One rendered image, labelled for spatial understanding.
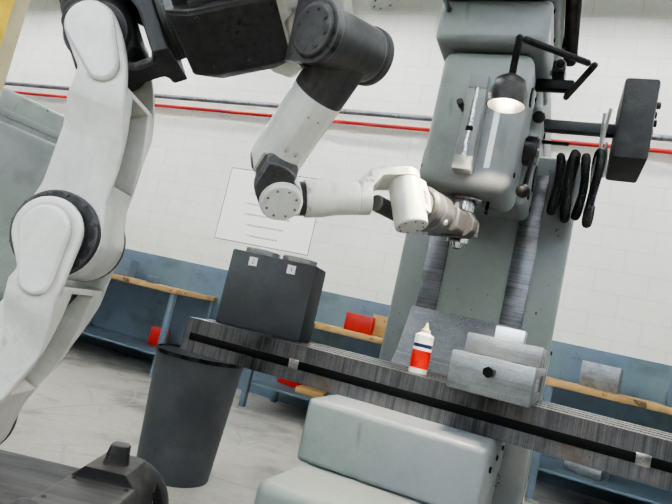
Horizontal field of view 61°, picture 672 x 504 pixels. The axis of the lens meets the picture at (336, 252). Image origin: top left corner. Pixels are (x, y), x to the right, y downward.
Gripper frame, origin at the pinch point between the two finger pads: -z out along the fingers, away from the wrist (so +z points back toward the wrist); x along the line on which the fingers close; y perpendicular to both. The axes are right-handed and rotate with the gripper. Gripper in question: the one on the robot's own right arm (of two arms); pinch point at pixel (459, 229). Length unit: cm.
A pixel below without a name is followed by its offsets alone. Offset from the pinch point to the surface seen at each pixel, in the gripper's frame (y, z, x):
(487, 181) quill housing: -9.3, 6.8, -7.9
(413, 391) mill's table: 36.7, 10.7, -3.4
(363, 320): 22, -300, 243
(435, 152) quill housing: -14.3, 10.9, 3.8
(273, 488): 54, 43, -1
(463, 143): -15.6, 12.4, -3.5
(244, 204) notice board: -74, -296, 438
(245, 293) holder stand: 25, 19, 43
